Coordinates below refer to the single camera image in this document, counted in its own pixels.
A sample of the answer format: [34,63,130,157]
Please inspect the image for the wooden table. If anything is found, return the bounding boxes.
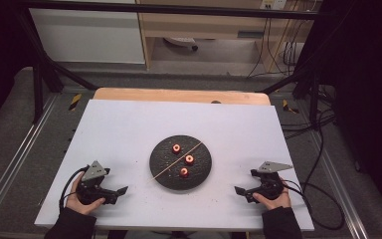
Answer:
[93,87,272,107]

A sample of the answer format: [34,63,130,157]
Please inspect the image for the white board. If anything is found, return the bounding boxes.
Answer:
[34,99,315,232]

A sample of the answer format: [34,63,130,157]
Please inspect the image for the white cabinet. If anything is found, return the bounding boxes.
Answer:
[29,0,146,65]

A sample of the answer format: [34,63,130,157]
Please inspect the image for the wooden desk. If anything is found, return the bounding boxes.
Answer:
[135,0,316,72]

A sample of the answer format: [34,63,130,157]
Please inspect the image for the black floor cables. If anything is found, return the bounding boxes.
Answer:
[279,83,337,141]

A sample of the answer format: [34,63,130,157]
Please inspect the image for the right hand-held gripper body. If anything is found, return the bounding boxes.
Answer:
[250,160,294,201]

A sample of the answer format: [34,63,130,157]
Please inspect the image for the black round plate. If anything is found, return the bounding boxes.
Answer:
[148,134,213,191]

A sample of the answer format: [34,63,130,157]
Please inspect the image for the person's right hand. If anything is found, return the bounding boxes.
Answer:
[252,180,292,211]

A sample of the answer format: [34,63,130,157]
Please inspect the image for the black metal frame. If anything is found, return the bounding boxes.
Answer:
[11,0,332,124]

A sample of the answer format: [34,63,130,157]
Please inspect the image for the aluminium rail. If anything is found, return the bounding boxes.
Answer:
[309,130,370,239]
[0,95,60,230]

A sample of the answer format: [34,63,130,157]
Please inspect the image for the yellow black tape strip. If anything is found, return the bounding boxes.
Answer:
[282,99,300,115]
[68,93,83,112]

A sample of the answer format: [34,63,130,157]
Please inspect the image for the right hand-held gripper cable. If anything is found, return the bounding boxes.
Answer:
[281,179,346,231]

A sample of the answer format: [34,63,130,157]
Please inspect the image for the white wall socket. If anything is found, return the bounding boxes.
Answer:
[260,0,287,11]

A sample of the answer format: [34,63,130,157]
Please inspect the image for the left hand-held gripper cable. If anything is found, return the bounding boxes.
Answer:
[58,164,91,214]

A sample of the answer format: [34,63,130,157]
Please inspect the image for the bundle of hanging cables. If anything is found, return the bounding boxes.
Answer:
[246,9,307,80]

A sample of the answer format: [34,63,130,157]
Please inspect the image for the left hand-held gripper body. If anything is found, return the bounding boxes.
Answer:
[76,160,113,205]

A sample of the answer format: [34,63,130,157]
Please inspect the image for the person's left hand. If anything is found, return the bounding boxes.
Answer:
[65,171,106,216]

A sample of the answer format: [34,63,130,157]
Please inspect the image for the hand-held gripper cable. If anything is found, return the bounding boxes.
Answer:
[58,164,91,214]
[281,179,346,231]

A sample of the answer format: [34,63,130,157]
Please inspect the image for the white chair base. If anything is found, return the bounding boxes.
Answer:
[163,36,200,53]

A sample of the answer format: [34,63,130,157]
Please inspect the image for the bamboo skewer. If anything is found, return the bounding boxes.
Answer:
[150,141,204,181]

